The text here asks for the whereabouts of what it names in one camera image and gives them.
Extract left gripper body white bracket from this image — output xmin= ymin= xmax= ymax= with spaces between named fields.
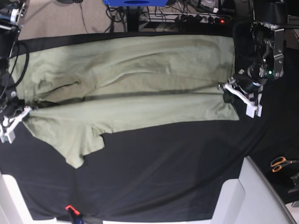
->
xmin=217 ymin=70 xmax=265 ymax=117

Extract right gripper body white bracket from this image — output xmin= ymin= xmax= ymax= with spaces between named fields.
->
xmin=0 ymin=98 xmax=32 ymax=143

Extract light green T-shirt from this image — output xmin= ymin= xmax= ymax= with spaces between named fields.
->
xmin=12 ymin=35 xmax=239 ymax=168

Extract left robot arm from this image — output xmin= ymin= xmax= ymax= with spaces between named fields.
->
xmin=218 ymin=0 xmax=288 ymax=118

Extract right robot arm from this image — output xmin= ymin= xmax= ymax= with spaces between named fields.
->
xmin=0 ymin=0 xmax=33 ymax=144

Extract white chair armrest left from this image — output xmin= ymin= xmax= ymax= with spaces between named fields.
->
xmin=0 ymin=174 xmax=33 ymax=224

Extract white chair armrest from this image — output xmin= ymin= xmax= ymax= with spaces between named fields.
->
xmin=0 ymin=174 xmax=33 ymax=224
xmin=211 ymin=156 xmax=296 ymax=224

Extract black table cloth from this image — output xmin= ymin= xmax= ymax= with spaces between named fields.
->
xmin=0 ymin=35 xmax=299 ymax=222

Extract white chair armrest right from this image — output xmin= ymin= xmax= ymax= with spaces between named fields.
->
xmin=211 ymin=156 xmax=296 ymax=224

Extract red black clamp front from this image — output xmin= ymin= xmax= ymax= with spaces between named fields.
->
xmin=65 ymin=204 xmax=85 ymax=224

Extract blue plastic box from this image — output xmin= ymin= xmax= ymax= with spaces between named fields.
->
xmin=104 ymin=0 xmax=168 ymax=7

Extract orange handled scissors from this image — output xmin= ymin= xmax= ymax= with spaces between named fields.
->
xmin=270 ymin=156 xmax=299 ymax=173

